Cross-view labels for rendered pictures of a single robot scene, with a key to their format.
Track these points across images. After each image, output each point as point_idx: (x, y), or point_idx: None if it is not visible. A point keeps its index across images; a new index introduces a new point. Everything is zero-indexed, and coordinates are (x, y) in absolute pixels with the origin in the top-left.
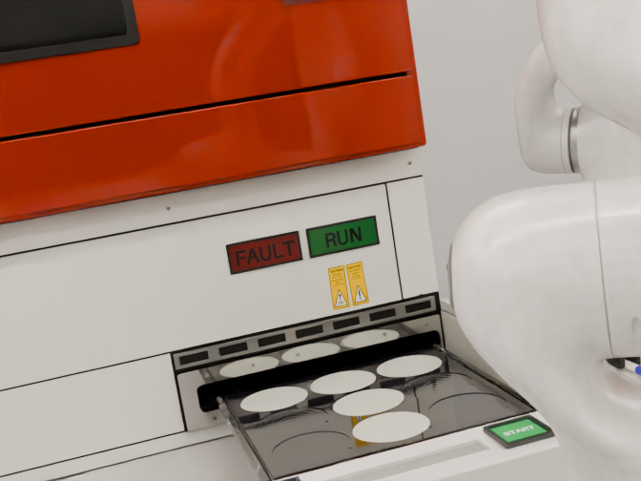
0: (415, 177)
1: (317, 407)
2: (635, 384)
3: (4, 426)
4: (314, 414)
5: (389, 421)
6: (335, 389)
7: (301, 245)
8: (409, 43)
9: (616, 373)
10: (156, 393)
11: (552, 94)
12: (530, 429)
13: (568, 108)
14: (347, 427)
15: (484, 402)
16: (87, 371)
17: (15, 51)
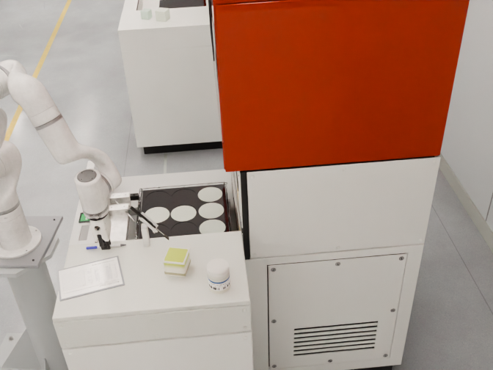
0: (239, 182)
1: (191, 202)
2: (0, 186)
3: None
4: (185, 201)
5: (161, 215)
6: (204, 208)
7: None
8: (222, 131)
9: (1, 182)
10: None
11: (98, 164)
12: (84, 219)
13: (100, 173)
14: (165, 206)
15: (155, 236)
16: None
17: (211, 40)
